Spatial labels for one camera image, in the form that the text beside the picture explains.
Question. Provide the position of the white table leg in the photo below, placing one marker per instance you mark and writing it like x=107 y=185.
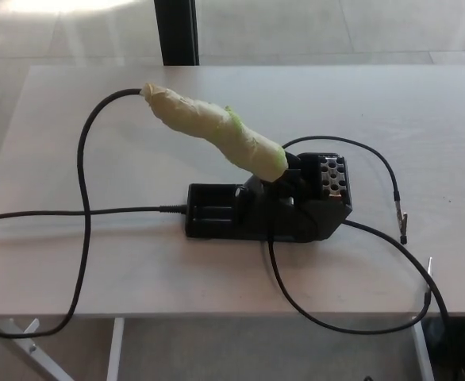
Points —
x=114 y=349
x=423 y=349

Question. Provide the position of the black vertical pillar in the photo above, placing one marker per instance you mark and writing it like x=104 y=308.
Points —
x=177 y=31

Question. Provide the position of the black soldering iron base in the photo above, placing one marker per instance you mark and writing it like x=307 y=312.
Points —
x=296 y=222

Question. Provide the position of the white diagonal table brace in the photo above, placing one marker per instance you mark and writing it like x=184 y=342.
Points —
x=18 y=341

